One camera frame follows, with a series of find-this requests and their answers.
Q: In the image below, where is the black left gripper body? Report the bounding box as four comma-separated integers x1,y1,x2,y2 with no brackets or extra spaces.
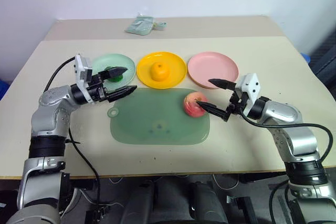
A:
88,72,110,103

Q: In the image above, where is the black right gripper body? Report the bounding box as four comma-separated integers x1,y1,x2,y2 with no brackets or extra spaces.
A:
226,88,249,116

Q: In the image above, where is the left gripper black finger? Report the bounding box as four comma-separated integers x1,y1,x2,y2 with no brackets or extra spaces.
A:
107,85,138,103
99,67,129,80

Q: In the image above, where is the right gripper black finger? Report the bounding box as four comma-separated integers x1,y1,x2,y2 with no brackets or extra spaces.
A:
208,78,238,90
196,100,230,123

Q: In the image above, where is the light green plate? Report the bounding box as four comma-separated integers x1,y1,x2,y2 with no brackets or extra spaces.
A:
90,53,137,91

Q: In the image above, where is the pink plate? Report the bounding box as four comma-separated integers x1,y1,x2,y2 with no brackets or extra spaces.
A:
187,52,239,90

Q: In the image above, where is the yellow plate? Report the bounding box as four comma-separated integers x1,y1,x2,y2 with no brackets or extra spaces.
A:
136,51,187,90

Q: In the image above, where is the green vegetable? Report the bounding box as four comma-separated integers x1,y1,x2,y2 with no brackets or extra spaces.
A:
106,67,124,83

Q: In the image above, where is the red apple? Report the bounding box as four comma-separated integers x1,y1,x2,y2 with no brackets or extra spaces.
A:
183,91,210,118

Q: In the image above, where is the translucent green cutting mat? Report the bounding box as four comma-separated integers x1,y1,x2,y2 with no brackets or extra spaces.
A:
106,88,211,146

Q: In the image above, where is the orange fruit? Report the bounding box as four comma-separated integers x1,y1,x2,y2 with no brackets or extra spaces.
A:
150,61,170,82

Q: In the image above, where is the pale green folded cloth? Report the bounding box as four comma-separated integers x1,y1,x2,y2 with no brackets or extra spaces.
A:
124,15,155,36

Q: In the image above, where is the dark rounded shape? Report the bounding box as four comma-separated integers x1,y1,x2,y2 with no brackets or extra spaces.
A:
189,182,228,224

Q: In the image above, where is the blue bin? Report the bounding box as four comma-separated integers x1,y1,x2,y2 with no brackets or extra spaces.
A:
0,78,12,101

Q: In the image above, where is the dark fabric object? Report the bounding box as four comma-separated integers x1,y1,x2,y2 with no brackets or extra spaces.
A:
311,31,336,84

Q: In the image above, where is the black connector block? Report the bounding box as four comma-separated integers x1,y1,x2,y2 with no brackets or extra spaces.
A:
84,205,111,224

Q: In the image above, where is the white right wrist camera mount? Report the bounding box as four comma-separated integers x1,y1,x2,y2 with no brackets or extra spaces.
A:
235,72,263,116

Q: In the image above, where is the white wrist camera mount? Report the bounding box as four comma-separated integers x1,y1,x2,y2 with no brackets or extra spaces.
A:
235,72,263,116
74,54,95,103

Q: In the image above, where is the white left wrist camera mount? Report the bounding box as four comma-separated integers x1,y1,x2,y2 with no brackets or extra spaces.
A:
74,54,95,103

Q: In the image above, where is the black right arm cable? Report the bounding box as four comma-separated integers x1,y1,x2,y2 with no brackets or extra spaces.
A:
241,113,331,224

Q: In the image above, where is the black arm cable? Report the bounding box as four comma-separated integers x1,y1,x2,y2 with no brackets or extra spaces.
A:
241,113,331,224
43,56,102,211

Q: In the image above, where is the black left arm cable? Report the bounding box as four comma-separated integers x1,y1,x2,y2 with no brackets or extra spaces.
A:
43,56,102,211

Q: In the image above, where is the white cable under table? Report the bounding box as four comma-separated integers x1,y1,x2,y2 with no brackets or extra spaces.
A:
108,176,124,186
212,173,238,191

